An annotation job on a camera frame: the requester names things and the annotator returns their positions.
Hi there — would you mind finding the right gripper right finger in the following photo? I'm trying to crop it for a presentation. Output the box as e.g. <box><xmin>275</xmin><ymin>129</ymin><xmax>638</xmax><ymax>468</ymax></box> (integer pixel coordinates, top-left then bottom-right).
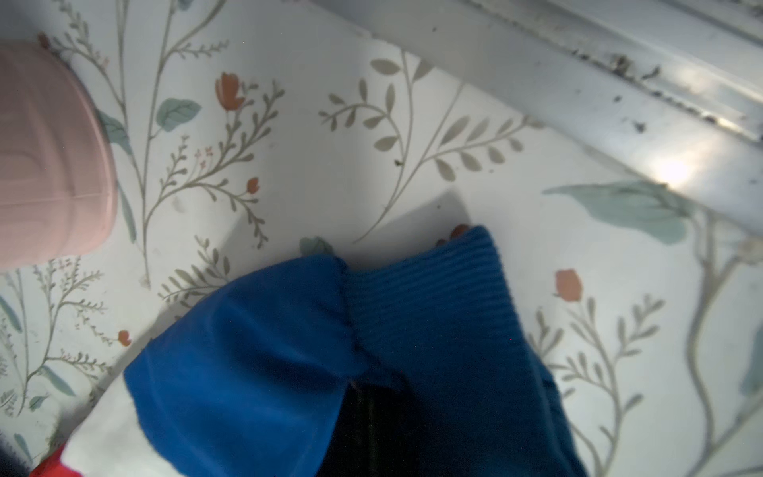
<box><xmin>369</xmin><ymin>388</ymin><xmax>419</xmax><ymax>476</ymax></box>

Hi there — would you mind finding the blue red white jacket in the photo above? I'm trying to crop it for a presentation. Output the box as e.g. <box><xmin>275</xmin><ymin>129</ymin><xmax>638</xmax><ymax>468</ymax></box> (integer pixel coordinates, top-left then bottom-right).
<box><xmin>34</xmin><ymin>227</ymin><xmax>585</xmax><ymax>476</ymax></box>

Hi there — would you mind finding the pink pen cup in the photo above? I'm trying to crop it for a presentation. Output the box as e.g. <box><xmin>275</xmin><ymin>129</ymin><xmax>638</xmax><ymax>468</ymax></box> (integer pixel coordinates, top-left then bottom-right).
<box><xmin>1</xmin><ymin>40</ymin><xmax>117</xmax><ymax>270</ymax></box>

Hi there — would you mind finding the floral table mat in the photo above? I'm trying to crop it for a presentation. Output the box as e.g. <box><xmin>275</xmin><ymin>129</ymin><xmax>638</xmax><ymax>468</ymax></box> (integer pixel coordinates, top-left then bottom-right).
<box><xmin>1</xmin><ymin>1</ymin><xmax>762</xmax><ymax>476</ymax></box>

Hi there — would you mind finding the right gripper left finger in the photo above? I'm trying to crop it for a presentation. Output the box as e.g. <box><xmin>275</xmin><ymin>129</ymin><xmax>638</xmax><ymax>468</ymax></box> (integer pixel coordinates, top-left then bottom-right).
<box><xmin>316</xmin><ymin>387</ymin><xmax>369</xmax><ymax>477</ymax></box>

